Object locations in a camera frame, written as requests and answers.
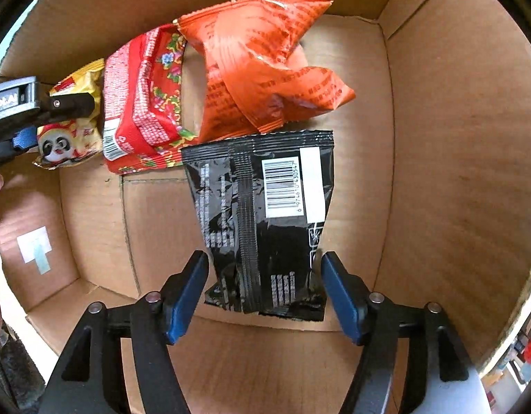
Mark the black snack packet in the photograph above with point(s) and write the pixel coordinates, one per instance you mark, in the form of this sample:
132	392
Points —
262	202

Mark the orange snack packet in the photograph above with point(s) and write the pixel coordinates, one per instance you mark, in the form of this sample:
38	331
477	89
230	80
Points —
257	75

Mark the red snack packet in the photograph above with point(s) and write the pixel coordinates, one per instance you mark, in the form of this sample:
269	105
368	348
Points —
142	95

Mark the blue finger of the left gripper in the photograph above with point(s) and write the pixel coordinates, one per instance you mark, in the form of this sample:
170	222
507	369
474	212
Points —
18	144
59	108

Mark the yellow panda snack packet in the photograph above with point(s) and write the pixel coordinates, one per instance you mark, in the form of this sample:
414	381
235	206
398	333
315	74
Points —
70	142

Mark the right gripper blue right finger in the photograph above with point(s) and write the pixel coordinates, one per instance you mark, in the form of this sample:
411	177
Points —
440	375

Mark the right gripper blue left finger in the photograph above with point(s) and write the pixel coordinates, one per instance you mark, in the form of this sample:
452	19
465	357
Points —
88	378

